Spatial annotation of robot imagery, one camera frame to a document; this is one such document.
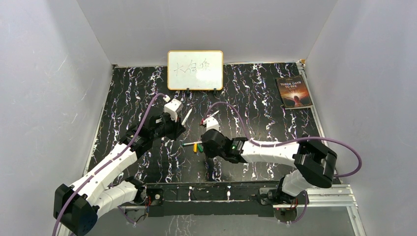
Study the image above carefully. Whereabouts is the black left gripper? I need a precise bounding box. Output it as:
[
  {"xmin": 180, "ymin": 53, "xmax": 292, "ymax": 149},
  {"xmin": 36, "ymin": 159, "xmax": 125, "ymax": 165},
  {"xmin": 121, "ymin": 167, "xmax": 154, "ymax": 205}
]
[{"xmin": 150, "ymin": 111, "xmax": 185, "ymax": 141}]

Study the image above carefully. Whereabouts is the white pen blue cap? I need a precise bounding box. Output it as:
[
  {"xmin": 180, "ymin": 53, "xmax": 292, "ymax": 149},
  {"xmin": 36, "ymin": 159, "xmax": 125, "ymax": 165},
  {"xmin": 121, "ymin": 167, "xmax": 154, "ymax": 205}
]
[{"xmin": 181, "ymin": 108, "xmax": 192, "ymax": 126}]

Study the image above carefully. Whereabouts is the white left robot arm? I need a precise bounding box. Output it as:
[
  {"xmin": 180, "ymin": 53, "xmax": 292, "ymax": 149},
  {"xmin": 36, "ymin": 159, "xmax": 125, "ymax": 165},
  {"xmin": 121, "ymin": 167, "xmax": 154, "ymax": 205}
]
[{"xmin": 53, "ymin": 112, "xmax": 186, "ymax": 236}]

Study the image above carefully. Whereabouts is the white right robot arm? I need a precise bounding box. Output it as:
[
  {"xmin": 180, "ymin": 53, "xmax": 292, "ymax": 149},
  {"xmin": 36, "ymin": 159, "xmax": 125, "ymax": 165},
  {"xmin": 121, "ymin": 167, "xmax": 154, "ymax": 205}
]
[{"xmin": 201, "ymin": 129, "xmax": 337, "ymax": 204}]

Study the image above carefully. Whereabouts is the white pen lower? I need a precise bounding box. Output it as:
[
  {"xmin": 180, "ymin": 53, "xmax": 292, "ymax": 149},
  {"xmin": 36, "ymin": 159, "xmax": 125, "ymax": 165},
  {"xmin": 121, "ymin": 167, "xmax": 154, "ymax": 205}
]
[{"xmin": 182, "ymin": 141, "xmax": 202, "ymax": 146}]

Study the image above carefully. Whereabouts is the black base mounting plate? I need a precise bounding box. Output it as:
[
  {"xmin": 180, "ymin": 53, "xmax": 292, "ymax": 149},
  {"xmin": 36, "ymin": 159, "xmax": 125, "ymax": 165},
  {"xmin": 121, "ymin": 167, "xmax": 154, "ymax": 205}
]
[{"xmin": 146, "ymin": 181, "xmax": 278, "ymax": 217}]

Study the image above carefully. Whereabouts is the white dry-erase board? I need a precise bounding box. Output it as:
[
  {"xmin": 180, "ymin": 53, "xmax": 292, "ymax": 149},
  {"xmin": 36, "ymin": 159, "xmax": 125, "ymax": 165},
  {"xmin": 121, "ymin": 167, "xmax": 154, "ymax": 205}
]
[{"xmin": 167, "ymin": 50, "xmax": 223, "ymax": 91}]

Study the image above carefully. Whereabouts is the dark Three Days book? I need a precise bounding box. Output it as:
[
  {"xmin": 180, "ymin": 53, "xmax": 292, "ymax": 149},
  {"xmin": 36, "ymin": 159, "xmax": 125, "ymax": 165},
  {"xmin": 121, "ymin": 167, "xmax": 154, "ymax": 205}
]
[{"xmin": 276, "ymin": 75, "xmax": 313, "ymax": 110}]

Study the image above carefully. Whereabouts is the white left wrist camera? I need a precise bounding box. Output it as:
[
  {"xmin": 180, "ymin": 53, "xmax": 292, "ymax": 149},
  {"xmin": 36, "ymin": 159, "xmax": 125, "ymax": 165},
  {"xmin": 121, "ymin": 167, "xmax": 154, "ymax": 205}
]
[{"xmin": 164, "ymin": 99, "xmax": 183, "ymax": 122}]

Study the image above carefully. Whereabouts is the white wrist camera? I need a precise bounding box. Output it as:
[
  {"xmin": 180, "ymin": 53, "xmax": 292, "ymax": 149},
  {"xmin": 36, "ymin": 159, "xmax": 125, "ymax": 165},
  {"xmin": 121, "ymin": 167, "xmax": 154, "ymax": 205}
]
[
  {"xmin": 164, "ymin": 99, "xmax": 183, "ymax": 122},
  {"xmin": 202, "ymin": 117, "xmax": 219, "ymax": 131}
]

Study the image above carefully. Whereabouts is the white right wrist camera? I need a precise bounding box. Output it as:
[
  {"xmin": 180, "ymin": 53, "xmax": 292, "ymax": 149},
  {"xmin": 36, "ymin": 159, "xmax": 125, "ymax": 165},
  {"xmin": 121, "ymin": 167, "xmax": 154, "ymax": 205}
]
[{"xmin": 202, "ymin": 117, "xmax": 219, "ymax": 131}]

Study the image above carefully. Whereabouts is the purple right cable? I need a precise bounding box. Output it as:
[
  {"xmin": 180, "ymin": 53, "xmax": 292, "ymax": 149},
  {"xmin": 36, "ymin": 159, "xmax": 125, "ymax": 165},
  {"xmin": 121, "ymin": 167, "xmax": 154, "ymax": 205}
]
[{"xmin": 203, "ymin": 101, "xmax": 363, "ymax": 178}]

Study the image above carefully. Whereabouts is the purple cable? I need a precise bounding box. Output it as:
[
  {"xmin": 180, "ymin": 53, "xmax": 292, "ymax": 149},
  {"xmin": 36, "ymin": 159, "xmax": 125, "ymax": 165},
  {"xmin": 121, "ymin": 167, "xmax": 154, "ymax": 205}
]
[
  {"xmin": 52, "ymin": 92, "xmax": 171, "ymax": 236},
  {"xmin": 203, "ymin": 101, "xmax": 363, "ymax": 178}
]

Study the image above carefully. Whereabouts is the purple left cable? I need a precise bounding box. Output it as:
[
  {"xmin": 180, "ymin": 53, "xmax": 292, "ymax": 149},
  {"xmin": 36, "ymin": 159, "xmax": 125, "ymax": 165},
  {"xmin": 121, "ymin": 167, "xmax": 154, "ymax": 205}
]
[{"xmin": 52, "ymin": 92, "xmax": 171, "ymax": 236}]

